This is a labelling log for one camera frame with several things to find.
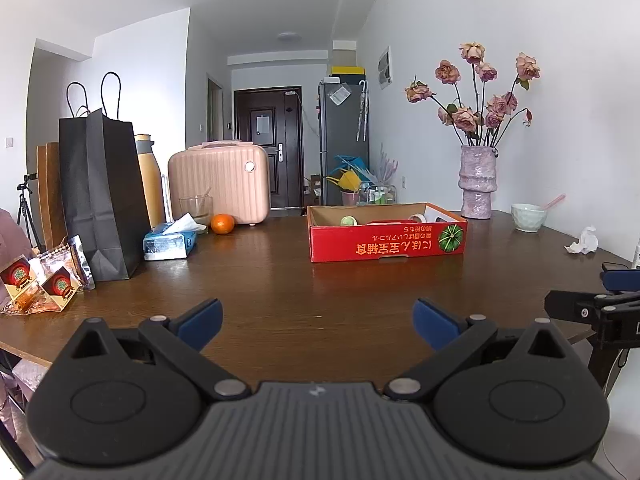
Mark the wire rack with bottles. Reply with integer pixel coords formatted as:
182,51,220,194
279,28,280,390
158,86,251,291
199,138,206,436
360,184,398,206

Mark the pink hard suitcase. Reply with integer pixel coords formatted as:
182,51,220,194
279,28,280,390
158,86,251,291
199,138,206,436
167,141,271,226

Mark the silver snack packet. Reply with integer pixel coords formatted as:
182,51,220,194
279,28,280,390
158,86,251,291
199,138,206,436
66,235,96,291

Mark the dark brown entrance door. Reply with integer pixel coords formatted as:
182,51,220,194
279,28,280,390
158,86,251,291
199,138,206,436
233,87,303,209

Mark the clear glass cup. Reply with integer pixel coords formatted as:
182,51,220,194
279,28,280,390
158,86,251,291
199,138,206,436
178,187,214,226

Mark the white wall panel box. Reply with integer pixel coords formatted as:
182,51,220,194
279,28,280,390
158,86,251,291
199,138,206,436
377,46,394,90

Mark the pale purple ceramic vase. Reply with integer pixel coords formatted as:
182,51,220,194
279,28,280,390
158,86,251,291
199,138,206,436
460,145,501,220

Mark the red label snack packet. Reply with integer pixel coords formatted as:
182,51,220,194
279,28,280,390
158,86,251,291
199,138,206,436
37,259,83,309
0,255,41,315

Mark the red cardboard box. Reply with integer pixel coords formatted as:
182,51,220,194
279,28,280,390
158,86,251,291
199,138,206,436
306,202,469,263

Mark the black paper bag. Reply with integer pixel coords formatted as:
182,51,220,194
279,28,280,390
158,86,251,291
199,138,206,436
59,72,151,282

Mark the crumpled white tissue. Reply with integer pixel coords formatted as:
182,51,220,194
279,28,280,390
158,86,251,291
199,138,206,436
565,226,599,255

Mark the blue plastic item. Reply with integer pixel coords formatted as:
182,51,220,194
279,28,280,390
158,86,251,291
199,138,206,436
334,155,371,176

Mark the grey interior door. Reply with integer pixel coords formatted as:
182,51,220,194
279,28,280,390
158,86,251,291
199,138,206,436
207,77,224,142

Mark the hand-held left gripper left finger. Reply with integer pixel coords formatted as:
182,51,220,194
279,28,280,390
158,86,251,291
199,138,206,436
70,298,252,402

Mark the person's pink clothing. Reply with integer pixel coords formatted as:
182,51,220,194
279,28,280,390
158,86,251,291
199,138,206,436
0,208,33,261

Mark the yellow black box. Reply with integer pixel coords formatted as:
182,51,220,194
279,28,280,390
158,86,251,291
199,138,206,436
330,65,367,83

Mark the bunch of dried roses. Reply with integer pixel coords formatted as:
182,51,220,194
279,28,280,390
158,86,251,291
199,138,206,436
404,41,542,148

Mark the black camera tripod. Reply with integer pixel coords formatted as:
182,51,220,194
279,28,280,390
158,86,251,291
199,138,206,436
16,174,43,248

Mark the folded clear umbrella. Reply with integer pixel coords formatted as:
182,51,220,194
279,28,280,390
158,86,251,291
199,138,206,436
356,80,371,142

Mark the pale green bowl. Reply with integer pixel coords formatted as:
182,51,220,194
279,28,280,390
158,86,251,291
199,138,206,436
511,203,548,233

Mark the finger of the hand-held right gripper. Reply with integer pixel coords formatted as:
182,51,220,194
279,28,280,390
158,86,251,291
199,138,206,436
544,289,640,322
601,269,640,292

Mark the blue tissue pack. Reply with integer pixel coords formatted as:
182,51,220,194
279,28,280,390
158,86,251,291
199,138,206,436
143,212,207,261

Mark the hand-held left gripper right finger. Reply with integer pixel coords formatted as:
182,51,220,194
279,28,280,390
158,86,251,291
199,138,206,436
384,298,568,402

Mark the yellow thermos flask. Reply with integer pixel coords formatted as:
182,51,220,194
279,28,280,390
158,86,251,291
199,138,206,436
134,134,167,228

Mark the pale dried grass bunch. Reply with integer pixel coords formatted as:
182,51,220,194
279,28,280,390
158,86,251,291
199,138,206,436
377,144,398,186

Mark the yellow plastic item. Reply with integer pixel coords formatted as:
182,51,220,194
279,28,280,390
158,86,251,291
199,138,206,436
326,172,361,193

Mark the grey refrigerator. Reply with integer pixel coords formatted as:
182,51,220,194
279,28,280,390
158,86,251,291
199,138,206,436
318,78,371,206

